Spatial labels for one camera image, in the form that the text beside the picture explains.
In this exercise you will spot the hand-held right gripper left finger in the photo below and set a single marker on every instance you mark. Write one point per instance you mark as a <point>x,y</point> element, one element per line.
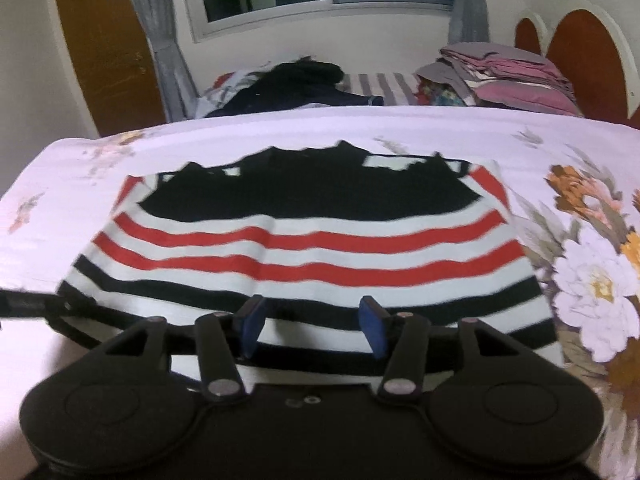
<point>250,325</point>

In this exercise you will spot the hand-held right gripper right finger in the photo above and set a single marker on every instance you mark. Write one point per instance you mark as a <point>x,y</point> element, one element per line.
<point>375,325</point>

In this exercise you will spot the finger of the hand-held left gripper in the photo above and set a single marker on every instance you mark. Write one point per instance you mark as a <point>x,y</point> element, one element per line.
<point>30,305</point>

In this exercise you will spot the striped knit sweater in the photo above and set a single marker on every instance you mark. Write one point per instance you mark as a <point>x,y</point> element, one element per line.
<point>310,255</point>

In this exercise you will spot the pile of light clothes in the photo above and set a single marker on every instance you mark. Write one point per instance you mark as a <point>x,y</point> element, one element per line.
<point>225,90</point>

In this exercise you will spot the pile of dark clothes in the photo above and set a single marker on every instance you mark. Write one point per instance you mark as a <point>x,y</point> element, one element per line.
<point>300,85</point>

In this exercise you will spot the grey striped cloth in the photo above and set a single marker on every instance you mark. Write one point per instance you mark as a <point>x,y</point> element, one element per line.
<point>380,87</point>

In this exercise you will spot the bed with pink floral sheet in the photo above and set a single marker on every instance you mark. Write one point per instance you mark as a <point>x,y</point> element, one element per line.
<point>565,160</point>

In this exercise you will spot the brown wooden door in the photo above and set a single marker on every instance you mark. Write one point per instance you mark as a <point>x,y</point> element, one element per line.
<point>105,55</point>

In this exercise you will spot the stack of folded pink bedding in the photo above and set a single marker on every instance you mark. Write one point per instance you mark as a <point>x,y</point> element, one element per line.
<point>505,77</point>

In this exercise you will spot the grey curtain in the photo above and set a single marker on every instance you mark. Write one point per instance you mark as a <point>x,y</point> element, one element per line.
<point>165,35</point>
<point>467,5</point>

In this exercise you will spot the scalloped brown headboard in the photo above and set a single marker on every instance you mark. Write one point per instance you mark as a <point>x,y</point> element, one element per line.
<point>590,55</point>

